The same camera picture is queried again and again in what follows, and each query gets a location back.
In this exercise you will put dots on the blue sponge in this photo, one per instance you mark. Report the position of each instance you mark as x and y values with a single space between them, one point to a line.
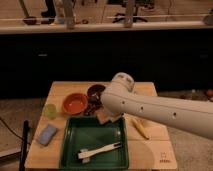
47 134

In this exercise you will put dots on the tan eraser block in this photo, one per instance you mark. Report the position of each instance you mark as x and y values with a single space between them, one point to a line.
102 116

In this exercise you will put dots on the red orange bowl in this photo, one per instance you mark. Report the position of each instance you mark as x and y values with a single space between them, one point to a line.
75 103

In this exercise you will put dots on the green plastic tray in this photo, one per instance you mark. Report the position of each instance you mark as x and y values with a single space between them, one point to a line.
88 133

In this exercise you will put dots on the dark maroon bowl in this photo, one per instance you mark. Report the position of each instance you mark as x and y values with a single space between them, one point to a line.
95 91

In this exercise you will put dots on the yellow banana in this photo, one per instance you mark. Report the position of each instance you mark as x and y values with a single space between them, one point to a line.
137 124

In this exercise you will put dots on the yellow green cup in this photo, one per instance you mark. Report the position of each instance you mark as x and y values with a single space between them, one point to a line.
50 111

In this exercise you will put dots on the white plastic fork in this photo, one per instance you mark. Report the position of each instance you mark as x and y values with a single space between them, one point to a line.
109 147

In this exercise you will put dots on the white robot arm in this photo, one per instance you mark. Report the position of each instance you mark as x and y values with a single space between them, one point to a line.
188 115

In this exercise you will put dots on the black pole stand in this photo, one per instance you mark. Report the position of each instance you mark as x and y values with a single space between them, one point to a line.
23 153

